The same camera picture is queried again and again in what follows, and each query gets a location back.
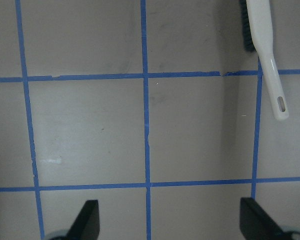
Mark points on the beige hand brush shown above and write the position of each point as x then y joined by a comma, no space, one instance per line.
257,32

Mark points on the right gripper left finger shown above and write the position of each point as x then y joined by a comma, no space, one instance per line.
87,223

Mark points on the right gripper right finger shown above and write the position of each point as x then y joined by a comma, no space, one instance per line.
256,224

